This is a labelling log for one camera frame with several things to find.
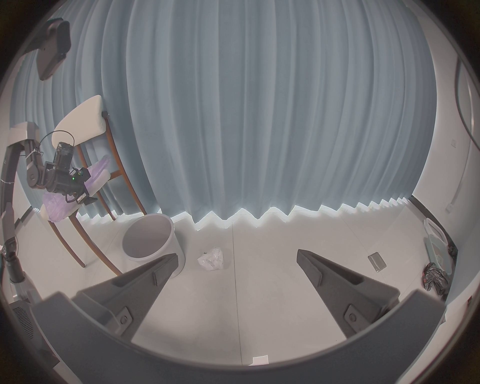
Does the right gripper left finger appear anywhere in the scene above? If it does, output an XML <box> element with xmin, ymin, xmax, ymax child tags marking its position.
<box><xmin>71</xmin><ymin>253</ymin><xmax>179</xmax><ymax>340</ymax></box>

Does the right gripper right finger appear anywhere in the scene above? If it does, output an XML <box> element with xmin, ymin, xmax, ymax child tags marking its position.
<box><xmin>296</xmin><ymin>248</ymin><xmax>400</xmax><ymax>338</ymax></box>

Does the purple plastic bag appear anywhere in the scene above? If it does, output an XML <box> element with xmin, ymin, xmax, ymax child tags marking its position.
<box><xmin>42</xmin><ymin>154</ymin><xmax>111</xmax><ymax>222</ymax></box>

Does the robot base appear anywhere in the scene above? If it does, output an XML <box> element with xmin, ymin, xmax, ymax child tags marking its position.
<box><xmin>2</xmin><ymin>279</ymin><xmax>61</xmax><ymax>376</ymax></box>

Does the white trash bin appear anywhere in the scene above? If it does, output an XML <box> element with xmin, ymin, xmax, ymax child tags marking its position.
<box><xmin>122</xmin><ymin>214</ymin><xmax>186</xmax><ymax>278</ymax></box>

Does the crumpled clear plastic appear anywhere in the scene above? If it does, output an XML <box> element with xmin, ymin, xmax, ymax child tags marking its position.
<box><xmin>197</xmin><ymin>247</ymin><xmax>226</xmax><ymax>271</ymax></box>

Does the crumpled black plastic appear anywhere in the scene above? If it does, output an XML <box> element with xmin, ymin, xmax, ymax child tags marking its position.
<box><xmin>423</xmin><ymin>262</ymin><xmax>450</xmax><ymax>297</ymax></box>

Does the white cushioned wooden chair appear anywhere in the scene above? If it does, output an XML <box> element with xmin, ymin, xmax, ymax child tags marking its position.
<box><xmin>39</xmin><ymin>94</ymin><xmax>147</xmax><ymax>276</ymax></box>

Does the pale green plastic basin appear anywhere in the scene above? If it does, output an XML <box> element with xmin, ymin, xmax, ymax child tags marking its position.
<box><xmin>424</xmin><ymin>217</ymin><xmax>451</xmax><ymax>274</ymax></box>

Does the pale blue curtain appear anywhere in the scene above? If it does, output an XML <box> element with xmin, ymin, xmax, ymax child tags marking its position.
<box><xmin>9</xmin><ymin>0</ymin><xmax>439</xmax><ymax>226</ymax></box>

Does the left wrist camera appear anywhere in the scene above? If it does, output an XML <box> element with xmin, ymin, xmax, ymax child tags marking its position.
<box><xmin>71</xmin><ymin>168</ymin><xmax>91</xmax><ymax>190</ymax></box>

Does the black cable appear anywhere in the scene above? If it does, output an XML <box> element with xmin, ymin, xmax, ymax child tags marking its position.
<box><xmin>39</xmin><ymin>129</ymin><xmax>77</xmax><ymax>151</ymax></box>
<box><xmin>455</xmin><ymin>58</ymin><xmax>480</xmax><ymax>147</ymax></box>

